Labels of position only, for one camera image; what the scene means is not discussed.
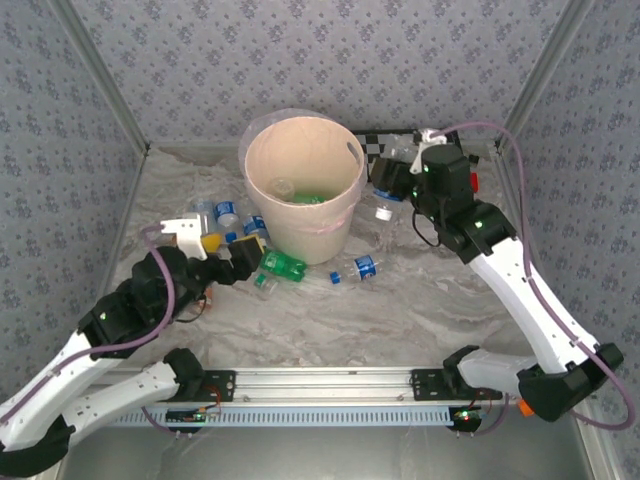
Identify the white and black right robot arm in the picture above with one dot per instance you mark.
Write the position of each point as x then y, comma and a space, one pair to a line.
530, 300

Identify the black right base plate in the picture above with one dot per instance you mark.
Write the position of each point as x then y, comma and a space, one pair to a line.
425, 385

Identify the left circuit board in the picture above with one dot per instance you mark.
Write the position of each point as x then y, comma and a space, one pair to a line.
192, 415

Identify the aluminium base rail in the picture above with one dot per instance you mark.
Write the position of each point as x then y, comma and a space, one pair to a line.
325, 382

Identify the clear bottle green label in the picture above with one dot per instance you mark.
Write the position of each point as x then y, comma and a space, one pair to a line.
267, 286

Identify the clear bottle blue label white cap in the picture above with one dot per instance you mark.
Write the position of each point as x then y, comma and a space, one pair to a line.
384, 205
252, 224

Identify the orange plastic elbow piece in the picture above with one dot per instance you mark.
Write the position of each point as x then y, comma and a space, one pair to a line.
523, 407

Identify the circuit board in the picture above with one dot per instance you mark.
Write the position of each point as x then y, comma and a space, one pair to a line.
192, 415
465, 415

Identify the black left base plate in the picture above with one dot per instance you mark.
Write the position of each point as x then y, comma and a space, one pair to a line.
225, 385

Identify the aluminium frame post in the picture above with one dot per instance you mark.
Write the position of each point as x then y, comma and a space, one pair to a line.
106, 75
541, 75

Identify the cream plastic bin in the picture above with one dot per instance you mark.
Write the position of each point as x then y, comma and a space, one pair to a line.
310, 245

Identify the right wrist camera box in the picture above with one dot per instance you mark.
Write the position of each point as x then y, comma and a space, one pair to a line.
431, 136

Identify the small clear plastic bottle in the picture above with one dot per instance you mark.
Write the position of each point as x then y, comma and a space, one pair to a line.
205, 207

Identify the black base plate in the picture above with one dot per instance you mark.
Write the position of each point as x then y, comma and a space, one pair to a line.
425, 385
225, 385

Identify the right circuit board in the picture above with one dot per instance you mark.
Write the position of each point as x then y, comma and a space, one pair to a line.
465, 415

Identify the aluminium left side rail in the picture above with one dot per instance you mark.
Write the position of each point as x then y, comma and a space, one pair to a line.
131, 200

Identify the small red block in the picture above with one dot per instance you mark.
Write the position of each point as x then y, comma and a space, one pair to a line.
475, 182

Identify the orange label plastic bottle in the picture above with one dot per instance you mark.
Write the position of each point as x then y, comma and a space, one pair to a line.
209, 300

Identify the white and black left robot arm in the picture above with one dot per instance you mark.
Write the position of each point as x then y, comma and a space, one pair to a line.
50, 385

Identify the aluminium right frame post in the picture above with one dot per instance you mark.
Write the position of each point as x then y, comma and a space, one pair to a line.
541, 75

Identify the aluminium right side rail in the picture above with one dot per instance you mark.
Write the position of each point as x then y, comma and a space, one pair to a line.
505, 170

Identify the aluminium left frame post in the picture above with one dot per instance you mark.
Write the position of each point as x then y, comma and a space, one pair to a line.
106, 75

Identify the clear crushed plastic bottle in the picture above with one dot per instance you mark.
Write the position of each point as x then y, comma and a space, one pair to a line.
312, 286

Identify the black and grey checkerboard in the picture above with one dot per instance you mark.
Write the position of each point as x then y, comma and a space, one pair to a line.
367, 147

